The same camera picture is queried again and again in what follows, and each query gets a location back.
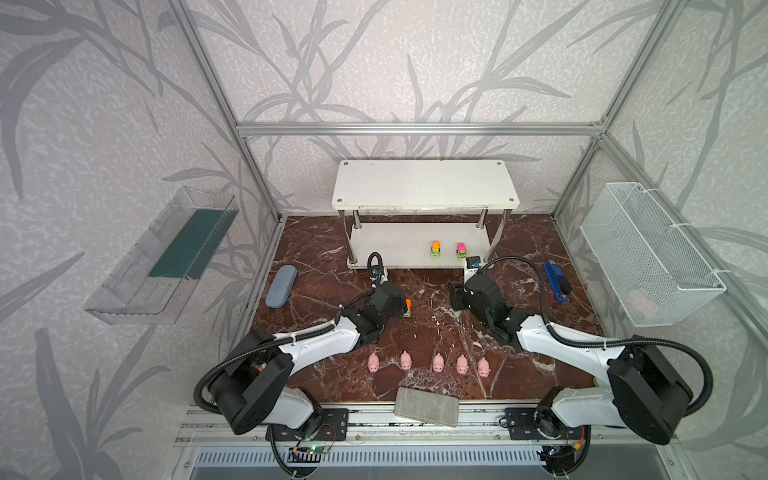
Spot pink item in basket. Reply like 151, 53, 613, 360
627, 288, 659, 318

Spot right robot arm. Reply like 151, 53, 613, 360
449, 273, 714, 445

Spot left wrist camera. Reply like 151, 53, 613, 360
366, 251, 386, 288

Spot pink toy pig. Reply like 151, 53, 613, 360
400, 351, 413, 371
477, 358, 491, 378
431, 353, 445, 373
456, 355, 469, 375
367, 353, 380, 374

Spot white wire mesh basket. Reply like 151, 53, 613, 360
580, 182, 727, 327

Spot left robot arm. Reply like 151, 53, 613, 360
193, 281, 407, 436

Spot grey sponge block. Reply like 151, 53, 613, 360
394, 387, 460, 428

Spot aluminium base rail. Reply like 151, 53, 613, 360
170, 400, 682, 448

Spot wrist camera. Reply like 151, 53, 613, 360
465, 256, 482, 272
366, 251, 386, 288

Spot blue stapler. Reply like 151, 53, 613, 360
543, 260, 572, 303

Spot clear plastic wall bin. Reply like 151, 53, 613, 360
84, 187, 239, 326

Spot orange green mixer truck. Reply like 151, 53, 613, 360
430, 241, 441, 258

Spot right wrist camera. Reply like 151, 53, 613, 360
465, 256, 482, 272

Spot white two-tier shelf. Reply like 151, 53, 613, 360
332, 159, 520, 270

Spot grey blue glasses case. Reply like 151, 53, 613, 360
265, 265, 298, 309

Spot green circuit board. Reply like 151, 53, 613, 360
289, 444, 333, 463

